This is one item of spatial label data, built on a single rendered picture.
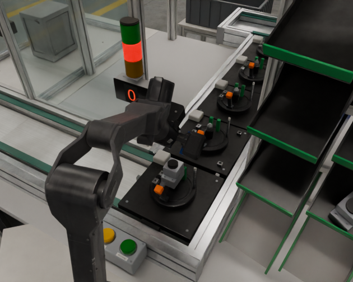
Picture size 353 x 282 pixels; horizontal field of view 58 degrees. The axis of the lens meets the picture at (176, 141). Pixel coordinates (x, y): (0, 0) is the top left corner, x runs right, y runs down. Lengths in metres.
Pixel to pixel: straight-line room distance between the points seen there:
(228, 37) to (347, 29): 1.46
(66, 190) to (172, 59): 1.49
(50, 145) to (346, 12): 1.04
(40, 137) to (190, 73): 0.82
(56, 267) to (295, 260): 0.65
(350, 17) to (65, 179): 0.46
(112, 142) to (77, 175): 0.06
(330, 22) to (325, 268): 0.55
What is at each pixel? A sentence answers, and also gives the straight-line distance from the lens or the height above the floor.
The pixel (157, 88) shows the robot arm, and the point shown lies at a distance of 0.69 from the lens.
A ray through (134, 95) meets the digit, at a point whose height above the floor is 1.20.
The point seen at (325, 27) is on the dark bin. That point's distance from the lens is 0.56.
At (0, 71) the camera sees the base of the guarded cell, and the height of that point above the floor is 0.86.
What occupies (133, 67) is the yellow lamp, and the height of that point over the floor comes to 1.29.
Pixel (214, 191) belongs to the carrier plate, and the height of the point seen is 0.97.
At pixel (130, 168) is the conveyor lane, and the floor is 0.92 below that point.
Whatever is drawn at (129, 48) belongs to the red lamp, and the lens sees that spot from 0.88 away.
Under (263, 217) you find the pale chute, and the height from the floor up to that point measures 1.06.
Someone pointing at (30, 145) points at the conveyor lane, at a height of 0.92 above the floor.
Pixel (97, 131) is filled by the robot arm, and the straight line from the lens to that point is 0.45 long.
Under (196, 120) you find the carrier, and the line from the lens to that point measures 1.21.
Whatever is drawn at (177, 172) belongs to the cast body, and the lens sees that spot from 0.89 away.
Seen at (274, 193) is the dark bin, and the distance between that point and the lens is 0.72.
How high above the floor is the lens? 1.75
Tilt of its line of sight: 43 degrees down
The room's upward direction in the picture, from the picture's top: straight up
